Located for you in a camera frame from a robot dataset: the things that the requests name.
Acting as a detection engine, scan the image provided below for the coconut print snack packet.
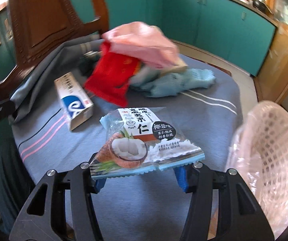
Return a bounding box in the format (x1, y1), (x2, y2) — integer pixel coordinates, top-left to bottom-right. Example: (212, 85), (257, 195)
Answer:
(91, 107), (206, 180)

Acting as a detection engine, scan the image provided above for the light wooden cabinet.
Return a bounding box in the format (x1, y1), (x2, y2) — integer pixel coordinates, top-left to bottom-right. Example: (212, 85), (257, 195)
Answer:
(256, 22), (288, 106)

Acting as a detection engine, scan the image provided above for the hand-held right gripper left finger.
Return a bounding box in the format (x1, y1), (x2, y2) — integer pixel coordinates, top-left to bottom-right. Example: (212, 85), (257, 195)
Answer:
(7, 153), (109, 241)

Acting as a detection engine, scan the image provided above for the pink plastic bag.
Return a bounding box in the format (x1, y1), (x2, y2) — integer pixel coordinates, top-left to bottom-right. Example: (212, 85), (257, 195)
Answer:
(102, 21), (181, 68)

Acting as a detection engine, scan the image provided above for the dark kitchen countertop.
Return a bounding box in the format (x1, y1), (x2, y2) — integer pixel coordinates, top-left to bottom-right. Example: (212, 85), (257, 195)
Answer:
(164, 0), (280, 28)

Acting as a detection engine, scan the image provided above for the dark wok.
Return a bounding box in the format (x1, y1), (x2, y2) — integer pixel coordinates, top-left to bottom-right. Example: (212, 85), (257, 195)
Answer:
(252, 0), (273, 12)

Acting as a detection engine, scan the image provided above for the white plastic lattice basket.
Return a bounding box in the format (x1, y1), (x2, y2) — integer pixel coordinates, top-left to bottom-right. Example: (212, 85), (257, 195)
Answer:
(225, 100), (288, 231)

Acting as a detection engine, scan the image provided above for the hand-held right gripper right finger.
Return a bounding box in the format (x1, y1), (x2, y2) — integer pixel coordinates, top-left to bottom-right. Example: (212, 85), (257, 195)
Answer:
(173, 162), (276, 241)

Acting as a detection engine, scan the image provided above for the teal kitchen cabinet row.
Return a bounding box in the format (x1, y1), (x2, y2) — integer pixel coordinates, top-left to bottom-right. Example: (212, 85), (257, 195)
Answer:
(66, 0), (277, 77)

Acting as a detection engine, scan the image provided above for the white and blue toothpaste box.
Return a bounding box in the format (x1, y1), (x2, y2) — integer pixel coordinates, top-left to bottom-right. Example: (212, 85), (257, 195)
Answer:
(54, 71), (95, 131)

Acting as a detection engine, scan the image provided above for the red packet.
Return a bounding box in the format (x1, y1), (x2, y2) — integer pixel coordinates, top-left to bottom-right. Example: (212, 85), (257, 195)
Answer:
(84, 41), (142, 107)

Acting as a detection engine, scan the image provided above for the grey striped blanket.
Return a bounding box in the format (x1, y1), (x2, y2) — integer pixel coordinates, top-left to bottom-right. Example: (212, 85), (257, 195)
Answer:
(0, 39), (245, 241)

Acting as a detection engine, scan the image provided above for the light blue cleaning cloth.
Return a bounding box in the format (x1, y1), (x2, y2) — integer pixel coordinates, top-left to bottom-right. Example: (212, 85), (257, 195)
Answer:
(131, 68), (216, 98)

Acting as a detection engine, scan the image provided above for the clear plastic bag liner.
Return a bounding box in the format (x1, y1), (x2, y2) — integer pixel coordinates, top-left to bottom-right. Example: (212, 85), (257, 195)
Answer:
(225, 110), (288, 231)

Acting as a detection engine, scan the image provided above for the brown wooden chair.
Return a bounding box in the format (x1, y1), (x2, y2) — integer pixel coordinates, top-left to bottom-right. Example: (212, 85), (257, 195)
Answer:
(0, 0), (109, 98)

